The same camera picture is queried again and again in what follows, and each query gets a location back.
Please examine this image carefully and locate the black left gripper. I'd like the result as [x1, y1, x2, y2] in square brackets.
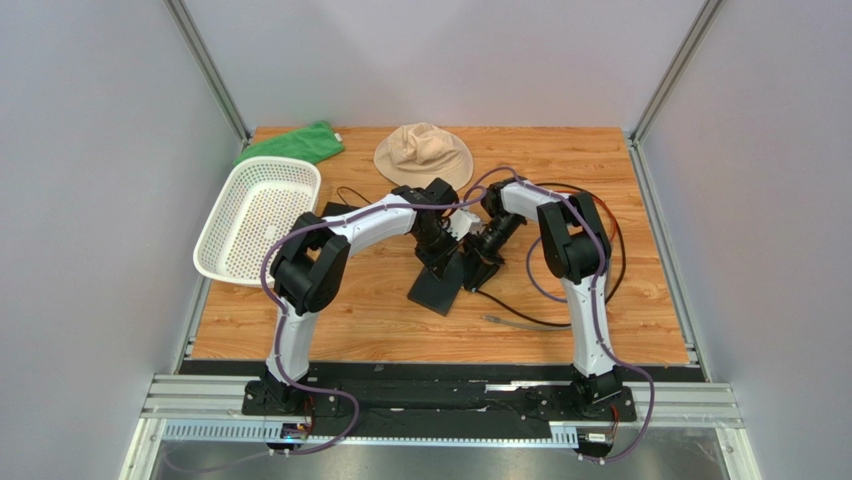
[411, 224, 462, 281]

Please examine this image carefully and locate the black Mercury network switch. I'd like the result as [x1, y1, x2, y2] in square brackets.
[407, 266, 464, 316]

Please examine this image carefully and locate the blue ethernet cable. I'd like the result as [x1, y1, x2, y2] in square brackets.
[525, 238, 568, 304]

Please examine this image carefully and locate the red ethernet cable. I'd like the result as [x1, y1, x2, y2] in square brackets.
[585, 192, 617, 231]

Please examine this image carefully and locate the black ethernet cable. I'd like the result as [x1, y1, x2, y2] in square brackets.
[473, 182, 627, 329]

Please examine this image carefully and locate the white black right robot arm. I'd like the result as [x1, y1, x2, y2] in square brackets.
[463, 177, 623, 418]

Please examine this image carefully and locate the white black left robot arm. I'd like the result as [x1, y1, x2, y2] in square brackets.
[242, 179, 470, 415]

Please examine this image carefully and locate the beige bucket hat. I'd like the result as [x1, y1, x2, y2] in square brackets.
[373, 123, 474, 190]

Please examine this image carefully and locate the green cloth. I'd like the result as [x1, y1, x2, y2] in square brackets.
[232, 121, 345, 166]

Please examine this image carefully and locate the white perforated plastic basket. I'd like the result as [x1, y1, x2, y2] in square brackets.
[193, 156, 322, 288]

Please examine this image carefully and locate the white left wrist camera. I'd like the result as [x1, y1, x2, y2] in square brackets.
[448, 209, 483, 240]

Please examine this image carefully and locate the grey ethernet cable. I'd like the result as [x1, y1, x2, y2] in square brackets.
[481, 314, 574, 332]

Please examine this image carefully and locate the aluminium front rail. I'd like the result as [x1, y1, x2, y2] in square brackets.
[121, 375, 760, 479]

